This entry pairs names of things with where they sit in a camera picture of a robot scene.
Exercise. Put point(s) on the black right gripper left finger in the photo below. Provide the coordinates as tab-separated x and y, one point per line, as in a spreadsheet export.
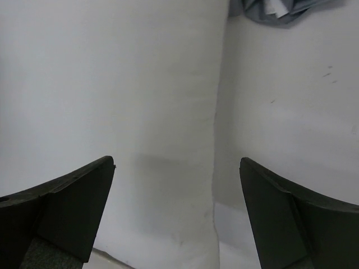
54	224

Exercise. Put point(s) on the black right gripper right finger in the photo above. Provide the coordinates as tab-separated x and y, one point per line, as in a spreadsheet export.
295	227

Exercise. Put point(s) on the grey pillowcase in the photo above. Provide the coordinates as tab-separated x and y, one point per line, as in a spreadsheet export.
271	12

